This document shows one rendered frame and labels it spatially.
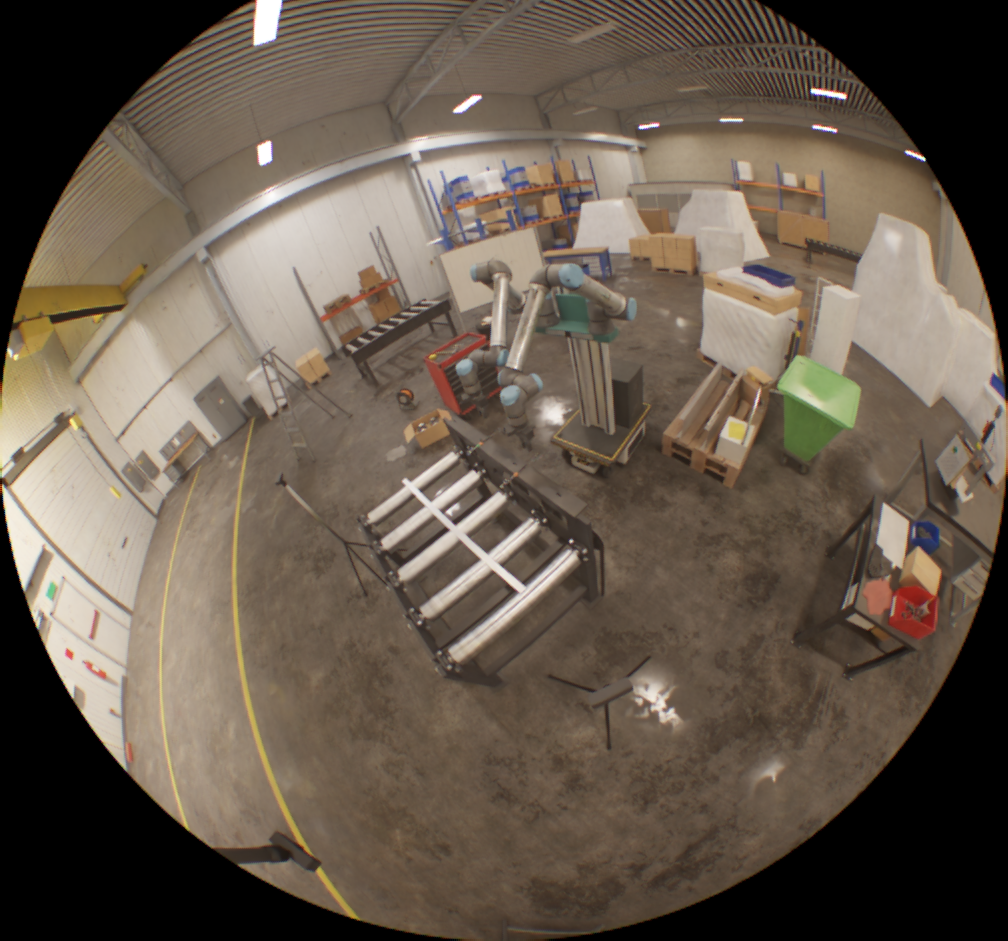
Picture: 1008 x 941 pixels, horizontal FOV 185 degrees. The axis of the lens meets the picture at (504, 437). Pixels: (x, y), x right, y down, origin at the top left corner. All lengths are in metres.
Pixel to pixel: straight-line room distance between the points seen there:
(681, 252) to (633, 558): 7.94
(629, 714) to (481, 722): 1.00
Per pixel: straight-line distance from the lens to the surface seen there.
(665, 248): 9.28
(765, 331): 3.94
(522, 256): 6.12
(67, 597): 9.71
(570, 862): 2.71
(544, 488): 1.52
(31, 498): 10.53
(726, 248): 8.87
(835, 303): 3.94
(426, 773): 2.72
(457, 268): 5.90
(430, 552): 1.85
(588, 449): 2.84
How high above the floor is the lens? 2.34
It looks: 39 degrees down
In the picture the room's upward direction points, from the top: 20 degrees counter-clockwise
